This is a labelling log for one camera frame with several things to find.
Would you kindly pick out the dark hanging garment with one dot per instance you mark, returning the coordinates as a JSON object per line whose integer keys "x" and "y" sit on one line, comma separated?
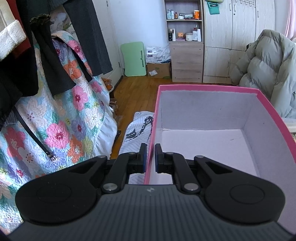
{"x": 19, "y": 76}

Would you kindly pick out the teal wall organizer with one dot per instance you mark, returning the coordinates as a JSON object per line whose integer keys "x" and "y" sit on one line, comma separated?
{"x": 213, "y": 8}

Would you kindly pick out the grey puffer jacket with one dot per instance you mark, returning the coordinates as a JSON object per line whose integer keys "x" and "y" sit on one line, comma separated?
{"x": 268, "y": 64}

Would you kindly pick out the pack of white packages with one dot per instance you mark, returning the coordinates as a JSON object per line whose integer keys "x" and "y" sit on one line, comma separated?
{"x": 157, "y": 54}

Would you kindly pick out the wooden shelf cabinet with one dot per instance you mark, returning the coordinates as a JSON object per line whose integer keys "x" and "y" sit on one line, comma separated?
{"x": 187, "y": 58}

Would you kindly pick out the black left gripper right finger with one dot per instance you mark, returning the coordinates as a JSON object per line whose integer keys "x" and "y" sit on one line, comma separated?
{"x": 231, "y": 194}

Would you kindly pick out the floral quilted blanket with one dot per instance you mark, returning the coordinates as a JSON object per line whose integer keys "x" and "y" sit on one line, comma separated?
{"x": 46, "y": 133}

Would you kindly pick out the white fleece cuff garment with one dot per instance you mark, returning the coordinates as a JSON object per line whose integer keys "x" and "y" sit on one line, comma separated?
{"x": 11, "y": 36}

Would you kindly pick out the brown cardboard box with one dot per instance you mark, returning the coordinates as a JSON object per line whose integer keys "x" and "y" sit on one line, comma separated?
{"x": 159, "y": 70}

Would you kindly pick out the light wood wardrobe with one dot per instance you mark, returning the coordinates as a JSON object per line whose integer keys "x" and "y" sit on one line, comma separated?
{"x": 228, "y": 34}

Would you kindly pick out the white jar on shelf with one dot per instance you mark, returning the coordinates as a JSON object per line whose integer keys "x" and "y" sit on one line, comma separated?
{"x": 189, "y": 37}

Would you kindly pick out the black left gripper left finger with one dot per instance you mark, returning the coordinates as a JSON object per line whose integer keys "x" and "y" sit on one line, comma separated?
{"x": 71, "y": 193}

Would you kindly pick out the orange bottle on shelf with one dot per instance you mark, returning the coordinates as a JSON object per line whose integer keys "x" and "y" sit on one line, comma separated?
{"x": 196, "y": 14}

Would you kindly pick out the white printed table cloth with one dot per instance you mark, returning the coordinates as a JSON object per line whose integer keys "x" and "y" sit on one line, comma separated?
{"x": 138, "y": 132}

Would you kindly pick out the pink cardboard shoe box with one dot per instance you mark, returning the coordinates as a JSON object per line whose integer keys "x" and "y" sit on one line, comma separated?
{"x": 236, "y": 126}

